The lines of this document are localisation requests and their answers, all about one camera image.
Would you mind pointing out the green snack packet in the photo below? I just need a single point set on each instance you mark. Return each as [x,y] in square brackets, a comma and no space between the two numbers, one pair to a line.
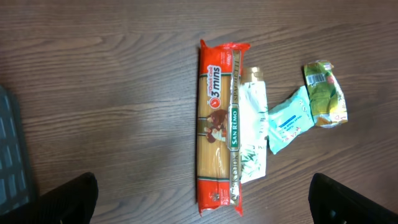
[327,100]

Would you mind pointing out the red spaghetti packet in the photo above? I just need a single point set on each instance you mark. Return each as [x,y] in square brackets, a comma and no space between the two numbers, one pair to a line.
[218,127]

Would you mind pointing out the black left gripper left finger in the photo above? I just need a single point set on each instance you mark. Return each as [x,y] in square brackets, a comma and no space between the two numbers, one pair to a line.
[73,202]

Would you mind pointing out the grey plastic shopping basket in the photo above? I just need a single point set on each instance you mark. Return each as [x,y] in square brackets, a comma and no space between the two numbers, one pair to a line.
[17,185]

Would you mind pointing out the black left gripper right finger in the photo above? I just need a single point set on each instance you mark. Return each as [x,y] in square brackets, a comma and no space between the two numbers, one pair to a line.
[333,202]

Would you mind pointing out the white tube gold cap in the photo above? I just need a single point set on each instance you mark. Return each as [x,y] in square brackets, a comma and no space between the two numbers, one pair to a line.
[254,121]

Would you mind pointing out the teal wet wipes packet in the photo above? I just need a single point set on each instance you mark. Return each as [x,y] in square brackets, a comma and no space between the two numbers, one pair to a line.
[289,119]

